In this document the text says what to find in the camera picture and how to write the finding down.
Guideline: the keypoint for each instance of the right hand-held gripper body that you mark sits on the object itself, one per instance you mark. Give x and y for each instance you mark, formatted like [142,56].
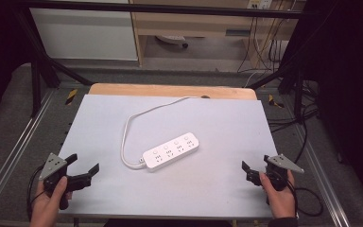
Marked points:
[279,171]

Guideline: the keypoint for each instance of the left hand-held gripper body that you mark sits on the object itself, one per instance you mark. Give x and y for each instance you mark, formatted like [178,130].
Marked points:
[54,170]

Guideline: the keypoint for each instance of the white power strip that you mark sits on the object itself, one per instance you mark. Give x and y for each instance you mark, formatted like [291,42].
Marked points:
[170,152]

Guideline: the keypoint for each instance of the person's right hand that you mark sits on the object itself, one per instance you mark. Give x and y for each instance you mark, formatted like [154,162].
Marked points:
[280,198]

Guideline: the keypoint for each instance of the person's left hand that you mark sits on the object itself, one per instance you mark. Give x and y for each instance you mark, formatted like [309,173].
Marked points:
[48,201]

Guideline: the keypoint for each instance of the grey table mat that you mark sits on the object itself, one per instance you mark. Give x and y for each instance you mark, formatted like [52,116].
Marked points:
[220,142]

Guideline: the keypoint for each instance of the person's dark sleeve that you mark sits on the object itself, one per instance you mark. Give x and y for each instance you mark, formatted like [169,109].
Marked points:
[283,222]

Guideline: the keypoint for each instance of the yellow black tape strip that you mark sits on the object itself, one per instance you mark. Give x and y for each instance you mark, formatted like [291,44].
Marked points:
[274,101]
[71,96]

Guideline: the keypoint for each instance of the wooden table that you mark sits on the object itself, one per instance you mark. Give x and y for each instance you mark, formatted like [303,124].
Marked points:
[157,90]

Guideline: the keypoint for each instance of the white cabinet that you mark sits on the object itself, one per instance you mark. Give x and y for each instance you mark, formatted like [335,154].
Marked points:
[85,34]

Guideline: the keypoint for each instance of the wooden desk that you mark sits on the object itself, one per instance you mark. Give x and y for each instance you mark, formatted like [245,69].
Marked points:
[208,23]

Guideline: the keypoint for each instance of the white chair base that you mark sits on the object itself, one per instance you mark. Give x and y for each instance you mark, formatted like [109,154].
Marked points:
[171,38]

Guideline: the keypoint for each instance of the aluminium rail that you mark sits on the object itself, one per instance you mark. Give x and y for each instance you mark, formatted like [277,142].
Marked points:
[319,170]
[12,151]

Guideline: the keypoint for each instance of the white wall socket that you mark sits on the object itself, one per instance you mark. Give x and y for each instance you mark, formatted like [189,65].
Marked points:
[259,3]

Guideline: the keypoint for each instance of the black metal frame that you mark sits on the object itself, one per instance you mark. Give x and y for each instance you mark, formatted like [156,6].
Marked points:
[157,8]

